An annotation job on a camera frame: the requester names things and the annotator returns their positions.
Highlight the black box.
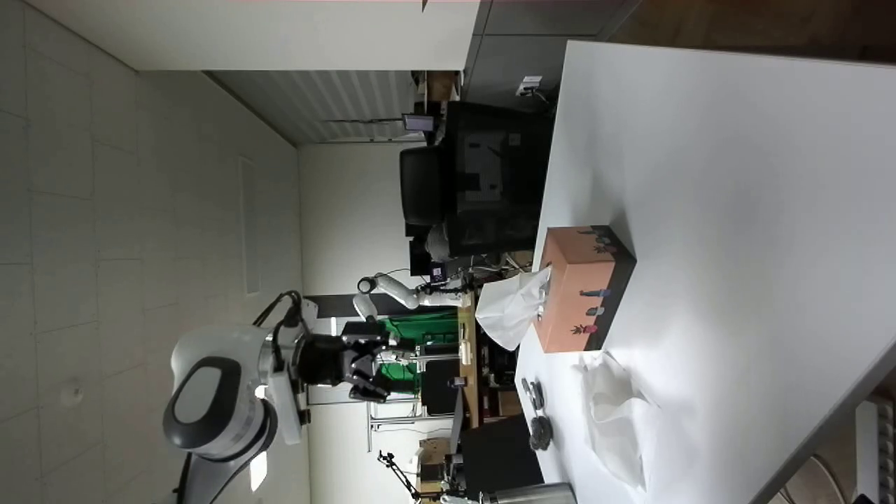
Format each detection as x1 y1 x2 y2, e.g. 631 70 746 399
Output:
460 411 536 499

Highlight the green equipment frame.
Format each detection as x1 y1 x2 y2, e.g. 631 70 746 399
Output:
379 311 462 387

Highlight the white plastic bag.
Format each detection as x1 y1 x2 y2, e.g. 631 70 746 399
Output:
473 265 556 353

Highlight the orange tissue box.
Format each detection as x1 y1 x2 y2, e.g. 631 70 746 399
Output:
536 222 638 355

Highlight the bright wall light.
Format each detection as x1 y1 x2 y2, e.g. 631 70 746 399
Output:
249 451 273 496

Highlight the large black monitor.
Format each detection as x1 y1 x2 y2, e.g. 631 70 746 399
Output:
441 97 556 257

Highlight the small black monitor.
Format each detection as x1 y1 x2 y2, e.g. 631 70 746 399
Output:
399 146 448 238

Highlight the crumpled clear plastic wrap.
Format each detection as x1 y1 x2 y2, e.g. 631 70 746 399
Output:
574 355 659 496

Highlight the wooden shelf board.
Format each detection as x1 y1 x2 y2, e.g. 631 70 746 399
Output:
458 290 486 430

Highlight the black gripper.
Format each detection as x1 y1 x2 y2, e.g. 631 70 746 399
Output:
304 329 393 406

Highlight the round stool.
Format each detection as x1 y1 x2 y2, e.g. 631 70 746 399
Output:
781 397 896 504

